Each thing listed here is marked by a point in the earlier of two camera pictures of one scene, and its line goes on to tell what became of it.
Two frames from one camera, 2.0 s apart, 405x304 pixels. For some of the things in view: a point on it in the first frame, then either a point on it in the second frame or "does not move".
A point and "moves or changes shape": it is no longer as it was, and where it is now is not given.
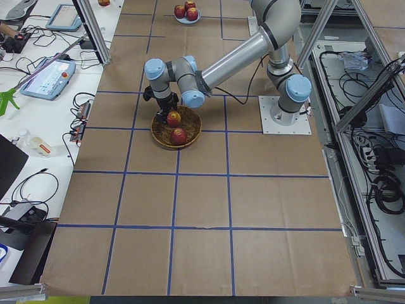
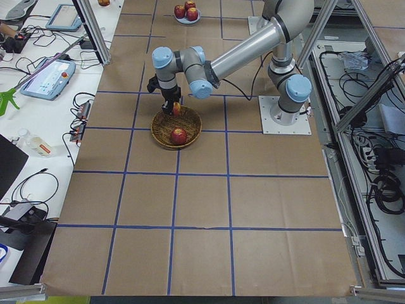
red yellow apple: x=173 y=118 moves or changes shape
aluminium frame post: x=87 y=11 does not move
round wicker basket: x=191 y=123 does not move
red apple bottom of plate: x=192 y=14 does not move
